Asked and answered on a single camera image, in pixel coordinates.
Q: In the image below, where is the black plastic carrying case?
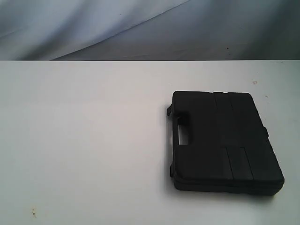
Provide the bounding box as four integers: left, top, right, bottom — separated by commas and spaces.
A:
167, 91, 285, 195

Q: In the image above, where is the white backdrop cloth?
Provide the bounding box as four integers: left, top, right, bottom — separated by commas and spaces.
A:
0, 0, 300, 60

